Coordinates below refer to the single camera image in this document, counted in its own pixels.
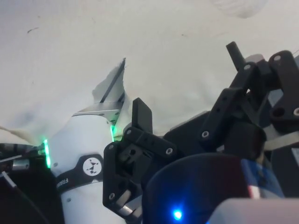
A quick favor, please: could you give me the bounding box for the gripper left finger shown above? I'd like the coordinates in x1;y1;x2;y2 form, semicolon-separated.
102;97;178;207

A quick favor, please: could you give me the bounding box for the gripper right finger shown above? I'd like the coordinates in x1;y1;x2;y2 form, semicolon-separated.
200;41;299;153

